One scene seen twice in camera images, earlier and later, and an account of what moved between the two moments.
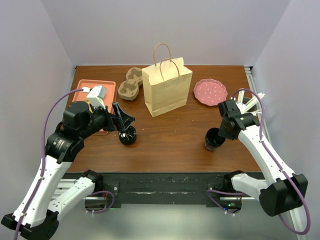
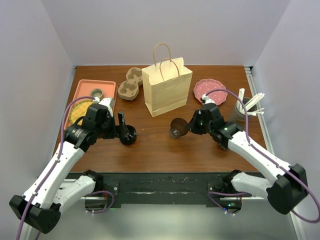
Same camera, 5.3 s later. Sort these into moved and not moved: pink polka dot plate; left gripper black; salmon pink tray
Moved: left gripper black
Not moved: salmon pink tray; pink polka dot plate
